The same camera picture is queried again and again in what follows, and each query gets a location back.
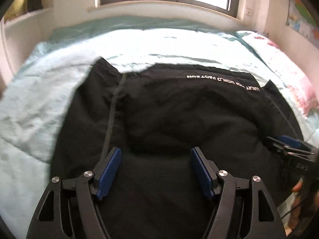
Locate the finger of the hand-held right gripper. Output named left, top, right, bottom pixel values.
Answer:
left=264, top=135, right=317, bottom=155

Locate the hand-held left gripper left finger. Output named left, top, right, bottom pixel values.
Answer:
left=26, top=147, right=122, bottom=239

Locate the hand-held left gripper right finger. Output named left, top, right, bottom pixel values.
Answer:
left=191, top=147, right=287, bottom=239

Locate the black hooded jacket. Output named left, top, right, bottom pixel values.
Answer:
left=48, top=57, right=304, bottom=239

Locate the person's right hand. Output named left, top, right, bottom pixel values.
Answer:
left=292, top=180, right=304, bottom=193

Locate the floral white pillow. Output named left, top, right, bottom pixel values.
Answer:
left=241, top=30, right=319, bottom=117

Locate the teal bed blanket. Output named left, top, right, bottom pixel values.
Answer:
left=0, top=15, right=319, bottom=237

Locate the dark box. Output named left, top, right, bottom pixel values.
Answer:
left=27, top=0, right=42, bottom=12

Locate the yellow object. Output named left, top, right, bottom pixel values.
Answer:
left=9, top=0, right=26, bottom=18

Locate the black cable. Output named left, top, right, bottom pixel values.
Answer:
left=281, top=202, right=301, bottom=217

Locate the colourful wall map poster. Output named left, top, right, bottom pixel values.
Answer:
left=286, top=0, right=319, bottom=46

